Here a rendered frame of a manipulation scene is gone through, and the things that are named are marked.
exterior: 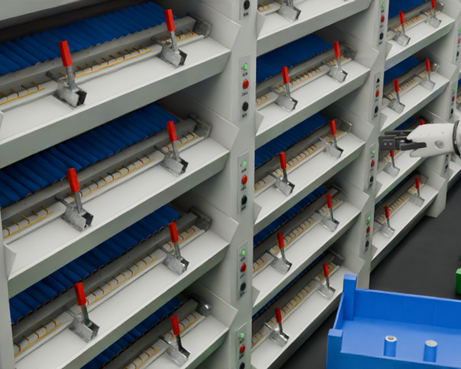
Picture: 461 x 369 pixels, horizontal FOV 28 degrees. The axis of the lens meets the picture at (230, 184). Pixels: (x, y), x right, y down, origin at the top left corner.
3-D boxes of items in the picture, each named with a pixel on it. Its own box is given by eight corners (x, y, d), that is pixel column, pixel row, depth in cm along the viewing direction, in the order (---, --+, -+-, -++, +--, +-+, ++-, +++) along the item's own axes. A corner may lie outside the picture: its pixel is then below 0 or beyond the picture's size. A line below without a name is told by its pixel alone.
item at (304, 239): (355, 223, 246) (376, 182, 239) (244, 323, 197) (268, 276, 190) (293, 182, 252) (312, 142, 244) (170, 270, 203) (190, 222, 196)
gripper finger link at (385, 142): (405, 153, 194) (375, 154, 197) (410, 148, 196) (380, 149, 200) (402, 138, 193) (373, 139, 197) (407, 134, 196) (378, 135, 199)
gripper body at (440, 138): (459, 162, 188) (407, 163, 194) (473, 147, 196) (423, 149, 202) (455, 127, 186) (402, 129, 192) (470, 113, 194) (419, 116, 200)
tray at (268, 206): (358, 156, 239) (374, 126, 234) (245, 242, 190) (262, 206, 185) (295, 116, 244) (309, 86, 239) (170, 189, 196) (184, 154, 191)
